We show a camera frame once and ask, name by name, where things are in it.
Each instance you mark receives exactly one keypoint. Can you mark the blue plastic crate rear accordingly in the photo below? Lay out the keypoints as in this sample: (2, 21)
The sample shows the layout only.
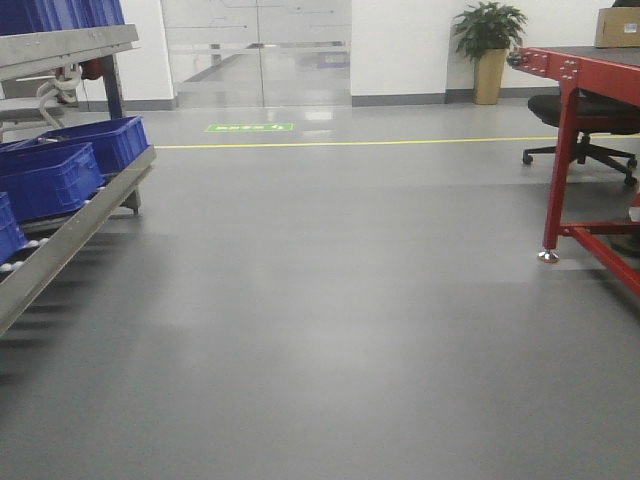
(116, 142)

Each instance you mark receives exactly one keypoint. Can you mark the blue plastic crate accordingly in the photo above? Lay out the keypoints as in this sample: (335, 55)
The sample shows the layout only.
(49, 180)
(12, 238)
(116, 142)

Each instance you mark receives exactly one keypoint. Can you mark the blue plastic crate front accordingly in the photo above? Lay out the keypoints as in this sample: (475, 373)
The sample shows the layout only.
(12, 238)

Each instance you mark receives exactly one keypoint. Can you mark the glass double door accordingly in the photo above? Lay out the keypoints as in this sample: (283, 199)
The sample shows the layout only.
(259, 53)

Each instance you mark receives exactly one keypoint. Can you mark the green potted plant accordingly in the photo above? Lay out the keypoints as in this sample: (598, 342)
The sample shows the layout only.
(484, 34)

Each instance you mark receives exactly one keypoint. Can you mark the large brown cardboard box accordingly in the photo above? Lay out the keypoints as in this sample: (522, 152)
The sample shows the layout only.
(617, 27)

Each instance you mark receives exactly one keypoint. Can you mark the blue plastic crate middle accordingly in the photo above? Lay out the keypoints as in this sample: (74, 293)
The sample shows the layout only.
(49, 180)

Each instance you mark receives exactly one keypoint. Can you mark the red metal conveyor table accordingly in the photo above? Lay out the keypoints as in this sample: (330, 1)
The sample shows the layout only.
(610, 72)

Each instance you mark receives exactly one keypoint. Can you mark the green floor sign sticker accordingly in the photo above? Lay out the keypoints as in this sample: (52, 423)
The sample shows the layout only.
(235, 127)

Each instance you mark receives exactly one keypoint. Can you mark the black office chair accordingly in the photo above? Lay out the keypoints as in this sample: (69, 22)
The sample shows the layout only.
(595, 114)

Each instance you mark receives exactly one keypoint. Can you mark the blue crate upper shelf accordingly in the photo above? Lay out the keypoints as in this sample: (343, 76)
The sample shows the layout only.
(32, 16)

